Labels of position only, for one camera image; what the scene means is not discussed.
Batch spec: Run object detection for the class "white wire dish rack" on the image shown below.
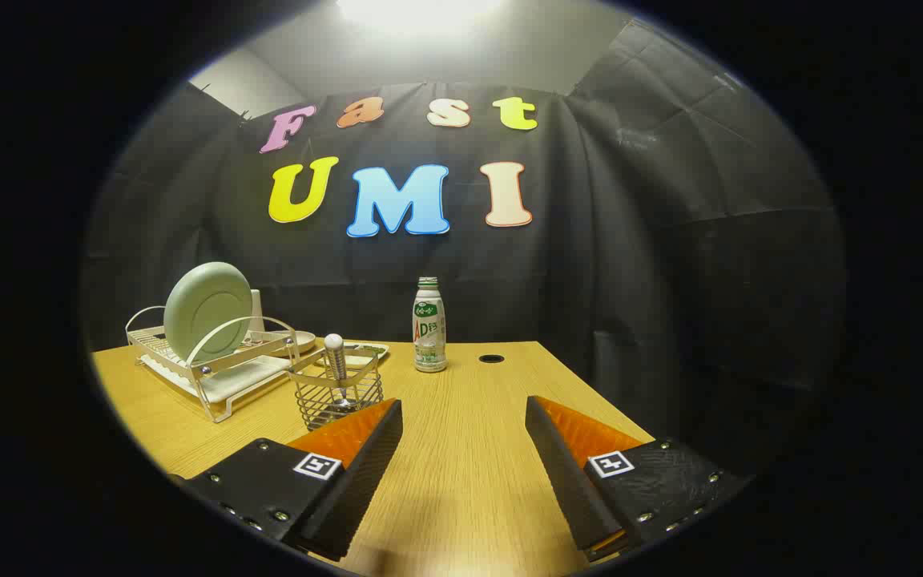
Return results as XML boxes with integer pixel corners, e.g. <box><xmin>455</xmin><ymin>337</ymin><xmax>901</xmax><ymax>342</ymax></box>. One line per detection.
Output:
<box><xmin>125</xmin><ymin>305</ymin><xmax>323</xmax><ymax>423</ymax></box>

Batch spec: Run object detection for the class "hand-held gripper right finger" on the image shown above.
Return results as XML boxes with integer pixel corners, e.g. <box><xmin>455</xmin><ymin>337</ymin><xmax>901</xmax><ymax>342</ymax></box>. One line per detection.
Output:
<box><xmin>526</xmin><ymin>395</ymin><xmax>752</xmax><ymax>563</ymax></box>

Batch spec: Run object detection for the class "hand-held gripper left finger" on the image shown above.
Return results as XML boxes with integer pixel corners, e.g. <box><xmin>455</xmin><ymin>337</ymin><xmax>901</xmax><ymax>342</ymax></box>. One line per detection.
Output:
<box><xmin>169</xmin><ymin>398</ymin><xmax>404</xmax><ymax>563</ymax></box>

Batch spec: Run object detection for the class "black backdrop cloth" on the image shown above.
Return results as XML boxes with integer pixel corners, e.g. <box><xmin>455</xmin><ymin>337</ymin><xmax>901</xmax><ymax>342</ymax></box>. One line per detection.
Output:
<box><xmin>81</xmin><ymin>16</ymin><xmax>847</xmax><ymax>482</ymax></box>

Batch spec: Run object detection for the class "pale green plate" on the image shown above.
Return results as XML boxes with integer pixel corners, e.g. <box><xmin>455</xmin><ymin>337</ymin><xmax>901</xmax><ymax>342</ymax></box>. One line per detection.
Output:
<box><xmin>163</xmin><ymin>262</ymin><xmax>254</xmax><ymax>363</ymax></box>

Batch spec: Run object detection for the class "white divided dish with beans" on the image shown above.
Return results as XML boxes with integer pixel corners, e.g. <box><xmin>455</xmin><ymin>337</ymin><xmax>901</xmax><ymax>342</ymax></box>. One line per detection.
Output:
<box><xmin>345</xmin><ymin>342</ymin><xmax>390</xmax><ymax>369</ymax></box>

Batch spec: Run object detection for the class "white drink bottle green label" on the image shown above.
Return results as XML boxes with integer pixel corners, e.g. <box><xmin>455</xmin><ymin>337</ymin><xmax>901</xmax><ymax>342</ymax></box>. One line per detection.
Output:
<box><xmin>412</xmin><ymin>276</ymin><xmax>448</xmax><ymax>373</ymax></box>

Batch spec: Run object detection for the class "spoon with blue checked handle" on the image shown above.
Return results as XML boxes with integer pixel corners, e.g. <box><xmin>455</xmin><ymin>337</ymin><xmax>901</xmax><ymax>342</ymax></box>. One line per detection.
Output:
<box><xmin>324</xmin><ymin>333</ymin><xmax>355</xmax><ymax>410</ymax></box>

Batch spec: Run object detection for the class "metal wire basket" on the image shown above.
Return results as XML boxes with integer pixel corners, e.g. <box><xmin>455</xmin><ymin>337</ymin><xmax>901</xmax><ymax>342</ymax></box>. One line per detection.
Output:
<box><xmin>287</xmin><ymin>345</ymin><xmax>386</xmax><ymax>432</ymax></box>

